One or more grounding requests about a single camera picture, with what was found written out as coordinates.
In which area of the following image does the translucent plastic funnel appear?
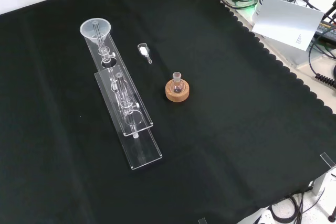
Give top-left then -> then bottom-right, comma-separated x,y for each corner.
79,18 -> 112,51

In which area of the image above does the clear acrylic funnel stand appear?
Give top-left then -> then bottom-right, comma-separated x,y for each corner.
83,31 -> 163,171

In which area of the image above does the small round-bottom glass flask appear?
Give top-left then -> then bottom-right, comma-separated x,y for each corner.
169,71 -> 184,94

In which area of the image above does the black scallop-edged cloth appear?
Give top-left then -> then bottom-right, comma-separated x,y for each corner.
0,0 -> 336,224

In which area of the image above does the white power strip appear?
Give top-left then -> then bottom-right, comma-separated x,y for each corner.
256,208 -> 276,224

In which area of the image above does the black power adapter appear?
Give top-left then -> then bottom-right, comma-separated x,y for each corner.
313,22 -> 336,41

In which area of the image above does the cork ring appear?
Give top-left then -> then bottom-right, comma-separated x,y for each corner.
165,79 -> 190,106

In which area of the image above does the black coiled cable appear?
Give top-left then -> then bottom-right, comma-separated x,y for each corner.
314,73 -> 336,88

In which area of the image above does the grey metal bracket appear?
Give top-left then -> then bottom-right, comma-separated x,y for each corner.
312,166 -> 336,196

